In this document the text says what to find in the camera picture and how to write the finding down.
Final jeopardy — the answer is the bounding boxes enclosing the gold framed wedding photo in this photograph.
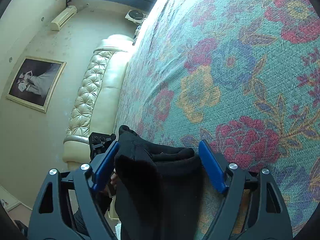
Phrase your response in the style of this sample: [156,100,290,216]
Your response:
[6,56,66,113]

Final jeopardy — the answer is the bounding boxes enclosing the white wall air conditioner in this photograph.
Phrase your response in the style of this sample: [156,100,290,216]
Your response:
[50,5,77,31]

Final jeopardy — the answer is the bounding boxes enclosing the black studded pants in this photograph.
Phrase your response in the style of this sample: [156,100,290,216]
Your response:
[114,125,203,239]

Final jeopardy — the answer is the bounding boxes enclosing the cream tufted leather headboard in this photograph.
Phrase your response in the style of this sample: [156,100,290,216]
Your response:
[62,34,133,171]

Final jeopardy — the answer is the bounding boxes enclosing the floral green bedspread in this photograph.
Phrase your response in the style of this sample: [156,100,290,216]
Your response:
[115,0,319,235]

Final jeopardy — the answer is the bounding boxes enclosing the white round wall clock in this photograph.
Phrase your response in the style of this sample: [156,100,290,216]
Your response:
[125,10,148,25]

